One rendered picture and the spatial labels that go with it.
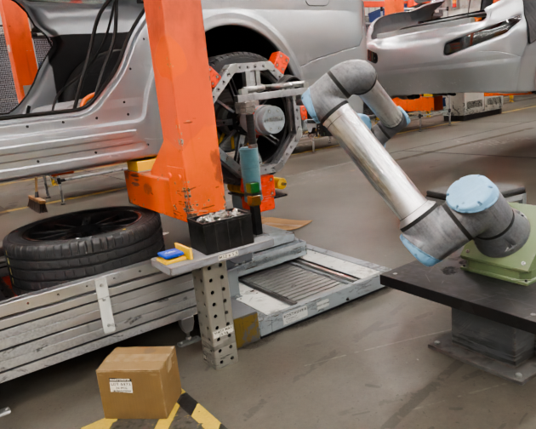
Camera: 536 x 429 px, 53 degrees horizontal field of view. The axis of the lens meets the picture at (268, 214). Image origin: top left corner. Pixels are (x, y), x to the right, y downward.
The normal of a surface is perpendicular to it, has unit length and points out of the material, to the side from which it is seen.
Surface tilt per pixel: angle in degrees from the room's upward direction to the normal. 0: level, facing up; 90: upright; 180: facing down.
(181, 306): 90
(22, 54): 90
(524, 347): 90
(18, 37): 90
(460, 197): 41
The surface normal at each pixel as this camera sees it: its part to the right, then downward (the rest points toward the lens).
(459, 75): -0.53, 0.51
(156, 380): -0.15, 0.25
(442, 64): -0.67, 0.24
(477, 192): -0.58, -0.59
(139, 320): 0.57, 0.14
